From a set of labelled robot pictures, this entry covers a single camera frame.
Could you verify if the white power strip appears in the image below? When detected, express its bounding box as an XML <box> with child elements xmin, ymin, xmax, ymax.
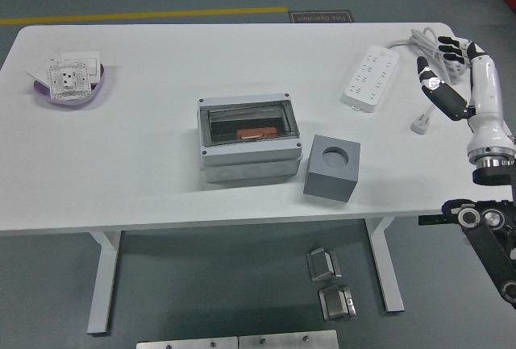
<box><xmin>341</xmin><ymin>44</ymin><xmax>400</xmax><ymax>114</ymax></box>

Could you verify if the orange cylinder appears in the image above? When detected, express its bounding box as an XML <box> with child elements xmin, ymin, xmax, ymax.
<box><xmin>236</xmin><ymin>127</ymin><xmax>279</xmax><ymax>141</ymax></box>

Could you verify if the flat metal plate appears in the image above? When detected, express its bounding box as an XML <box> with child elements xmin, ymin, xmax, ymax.
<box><xmin>238</xmin><ymin>329</ymin><xmax>339</xmax><ymax>349</ymax></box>

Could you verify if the small metal bracket block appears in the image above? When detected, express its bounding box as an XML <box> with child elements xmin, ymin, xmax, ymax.
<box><xmin>318</xmin><ymin>284</ymin><xmax>358</xmax><ymax>322</ymax></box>
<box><xmin>305</xmin><ymin>246</ymin><xmax>343</xmax><ymax>283</ymax></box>

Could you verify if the grey junction box clear lid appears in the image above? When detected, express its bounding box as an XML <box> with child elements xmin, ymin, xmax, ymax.
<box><xmin>197</xmin><ymin>91</ymin><xmax>304</xmax><ymax>184</ymax></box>

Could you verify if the purple bowl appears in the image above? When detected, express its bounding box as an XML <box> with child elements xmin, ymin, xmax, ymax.
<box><xmin>32</xmin><ymin>62</ymin><xmax>106</xmax><ymax>109</ymax></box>

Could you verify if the white printed socket panel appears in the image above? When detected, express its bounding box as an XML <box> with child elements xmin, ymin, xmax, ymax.
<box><xmin>45</xmin><ymin>58</ymin><xmax>90</xmax><ymax>102</ymax></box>

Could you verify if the grey cube with round hole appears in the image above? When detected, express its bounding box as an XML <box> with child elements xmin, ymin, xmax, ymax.
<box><xmin>302</xmin><ymin>134</ymin><xmax>361</xmax><ymax>204</ymax></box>

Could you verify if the dark floor sign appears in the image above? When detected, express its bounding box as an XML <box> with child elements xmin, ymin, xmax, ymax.
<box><xmin>287</xmin><ymin>9</ymin><xmax>353</xmax><ymax>24</ymax></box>

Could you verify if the white plain switch plate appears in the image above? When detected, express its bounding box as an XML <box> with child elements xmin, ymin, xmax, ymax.
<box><xmin>60</xmin><ymin>50</ymin><xmax>102</xmax><ymax>78</ymax></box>

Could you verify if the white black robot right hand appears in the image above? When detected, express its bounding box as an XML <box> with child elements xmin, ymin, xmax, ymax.
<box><xmin>416</xmin><ymin>34</ymin><xmax>516</xmax><ymax>161</ymax></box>

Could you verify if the white power cord with plug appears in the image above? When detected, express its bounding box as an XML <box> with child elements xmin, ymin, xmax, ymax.
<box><xmin>385</xmin><ymin>27</ymin><xmax>472</xmax><ymax>135</ymax></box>

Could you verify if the white table leg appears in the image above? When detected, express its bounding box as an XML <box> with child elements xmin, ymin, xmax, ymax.
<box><xmin>86</xmin><ymin>230</ymin><xmax>123</xmax><ymax>336</ymax></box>
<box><xmin>364</xmin><ymin>216</ymin><xmax>406</xmax><ymax>314</ymax></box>

